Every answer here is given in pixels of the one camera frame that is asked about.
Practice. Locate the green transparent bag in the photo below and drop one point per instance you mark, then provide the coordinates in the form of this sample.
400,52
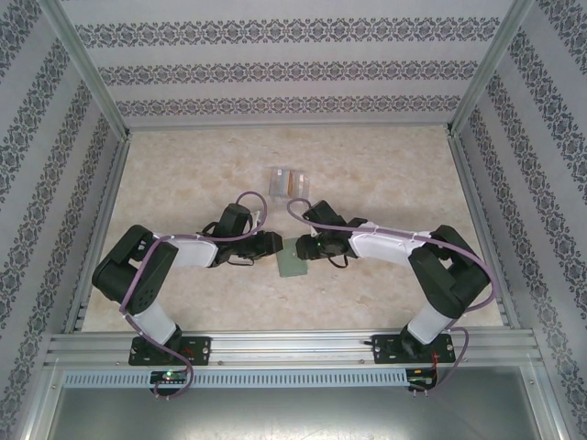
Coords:
293,263

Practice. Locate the clear plastic card stack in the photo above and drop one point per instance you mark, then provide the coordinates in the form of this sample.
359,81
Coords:
277,183

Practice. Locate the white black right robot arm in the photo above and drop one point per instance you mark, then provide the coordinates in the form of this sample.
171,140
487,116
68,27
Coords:
380,247

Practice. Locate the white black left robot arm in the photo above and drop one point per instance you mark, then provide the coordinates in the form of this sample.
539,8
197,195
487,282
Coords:
192,254

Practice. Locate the orange credit card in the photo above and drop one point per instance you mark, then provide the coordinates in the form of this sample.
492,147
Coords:
290,183

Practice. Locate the small controller circuit board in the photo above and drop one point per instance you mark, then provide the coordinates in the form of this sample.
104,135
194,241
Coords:
169,377
422,378

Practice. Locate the grey sheet metal panel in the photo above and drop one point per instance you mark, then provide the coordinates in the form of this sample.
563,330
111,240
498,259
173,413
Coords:
293,414

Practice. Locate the aluminium mounting rail beam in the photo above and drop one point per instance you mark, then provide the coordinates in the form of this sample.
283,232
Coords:
284,348

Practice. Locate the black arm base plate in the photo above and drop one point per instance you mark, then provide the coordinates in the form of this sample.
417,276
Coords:
199,350
385,350

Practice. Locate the aluminium table side rail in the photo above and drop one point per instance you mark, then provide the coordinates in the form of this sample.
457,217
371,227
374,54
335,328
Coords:
113,192
471,192

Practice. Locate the aluminium frame post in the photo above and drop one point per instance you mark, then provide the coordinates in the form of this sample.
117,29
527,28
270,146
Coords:
487,69
89,69

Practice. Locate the aluminium frame leg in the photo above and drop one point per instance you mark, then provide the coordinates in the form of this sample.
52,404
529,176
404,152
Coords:
42,403
545,403

